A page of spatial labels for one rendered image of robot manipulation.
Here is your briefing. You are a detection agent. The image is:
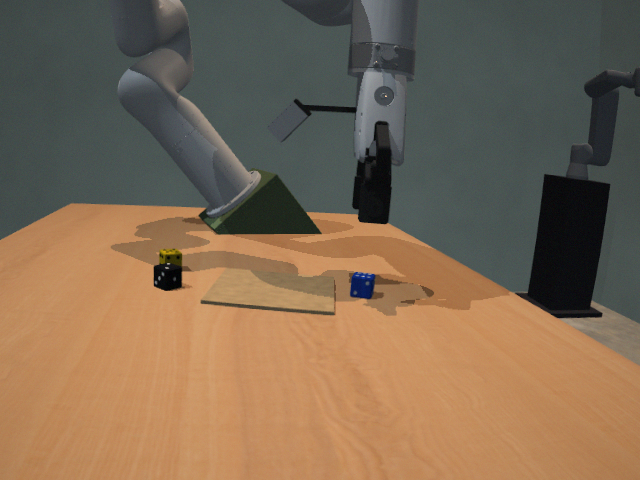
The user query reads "tan textured mat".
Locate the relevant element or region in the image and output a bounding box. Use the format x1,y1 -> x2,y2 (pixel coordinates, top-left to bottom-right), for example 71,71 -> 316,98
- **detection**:
201,268 -> 334,316

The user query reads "yellow die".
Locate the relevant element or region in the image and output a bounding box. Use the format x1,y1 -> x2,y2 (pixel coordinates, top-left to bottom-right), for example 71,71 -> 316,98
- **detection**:
159,249 -> 182,267

